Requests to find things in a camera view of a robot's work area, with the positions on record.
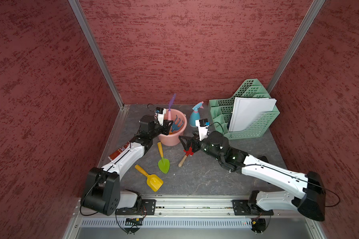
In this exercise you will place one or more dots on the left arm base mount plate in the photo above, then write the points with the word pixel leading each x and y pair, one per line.
pixel 144 207

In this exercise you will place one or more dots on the green trowel yellow handle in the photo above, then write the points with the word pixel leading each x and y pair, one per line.
pixel 163 164

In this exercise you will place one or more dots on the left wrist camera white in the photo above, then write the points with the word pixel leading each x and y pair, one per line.
pixel 160 113

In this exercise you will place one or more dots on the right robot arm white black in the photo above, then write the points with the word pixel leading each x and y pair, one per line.
pixel 304 193

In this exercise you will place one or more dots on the blue fork rake yellow handle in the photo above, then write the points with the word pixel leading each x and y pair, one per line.
pixel 177 125

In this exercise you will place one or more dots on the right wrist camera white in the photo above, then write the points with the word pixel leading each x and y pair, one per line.
pixel 202 125

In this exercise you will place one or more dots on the green mesh file organizer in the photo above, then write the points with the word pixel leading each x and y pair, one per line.
pixel 221 111

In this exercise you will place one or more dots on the left aluminium corner post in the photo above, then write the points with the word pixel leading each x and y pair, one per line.
pixel 80 16

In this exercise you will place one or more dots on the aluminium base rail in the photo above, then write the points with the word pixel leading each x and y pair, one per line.
pixel 193 217

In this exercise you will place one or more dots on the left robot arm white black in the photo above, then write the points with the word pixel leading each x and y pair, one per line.
pixel 102 192

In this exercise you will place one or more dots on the purple shovel pink handle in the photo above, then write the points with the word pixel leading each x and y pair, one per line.
pixel 170 106

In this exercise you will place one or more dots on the red shovel wooden handle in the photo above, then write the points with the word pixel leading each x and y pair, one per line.
pixel 188 153

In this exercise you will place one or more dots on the aluminium corner post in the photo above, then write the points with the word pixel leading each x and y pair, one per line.
pixel 302 30
pixel 80 16

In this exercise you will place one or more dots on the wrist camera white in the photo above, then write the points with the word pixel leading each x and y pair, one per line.
pixel 160 113
pixel 202 125

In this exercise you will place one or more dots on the yellow plastic scoop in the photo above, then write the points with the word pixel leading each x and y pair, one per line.
pixel 153 181

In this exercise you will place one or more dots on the pink plastic bucket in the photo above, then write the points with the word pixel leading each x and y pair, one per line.
pixel 173 138

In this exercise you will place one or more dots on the teal pink spray bottle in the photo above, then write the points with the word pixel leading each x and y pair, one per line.
pixel 195 114

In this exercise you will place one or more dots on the white paper stack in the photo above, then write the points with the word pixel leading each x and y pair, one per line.
pixel 246 111

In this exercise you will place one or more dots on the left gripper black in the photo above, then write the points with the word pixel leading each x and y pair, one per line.
pixel 166 126

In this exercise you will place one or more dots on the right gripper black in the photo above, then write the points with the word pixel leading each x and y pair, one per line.
pixel 195 140

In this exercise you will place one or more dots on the right aluminium corner post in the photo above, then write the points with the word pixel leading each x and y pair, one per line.
pixel 302 30

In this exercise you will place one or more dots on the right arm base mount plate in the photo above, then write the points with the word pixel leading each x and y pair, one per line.
pixel 244 208

